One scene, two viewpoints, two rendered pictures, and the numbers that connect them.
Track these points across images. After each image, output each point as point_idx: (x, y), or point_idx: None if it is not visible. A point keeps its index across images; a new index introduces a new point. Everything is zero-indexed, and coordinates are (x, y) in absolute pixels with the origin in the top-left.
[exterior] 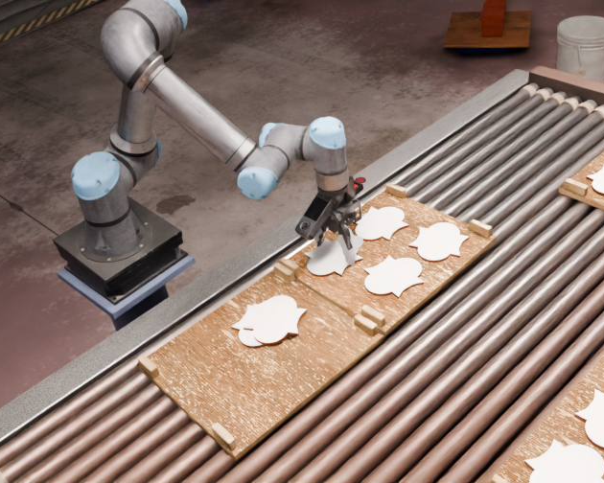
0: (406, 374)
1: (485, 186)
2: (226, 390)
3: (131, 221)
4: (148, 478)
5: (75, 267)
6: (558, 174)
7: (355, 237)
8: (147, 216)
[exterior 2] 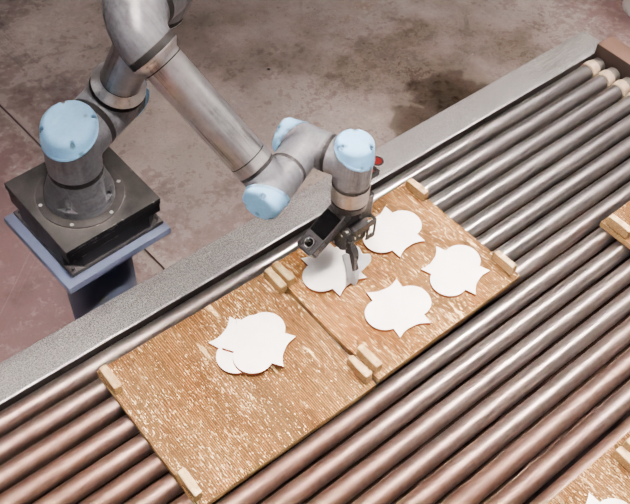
0: (394, 432)
1: (519, 199)
2: (196, 424)
3: (103, 184)
4: None
5: (28, 220)
6: (603, 197)
7: (363, 255)
8: (120, 169)
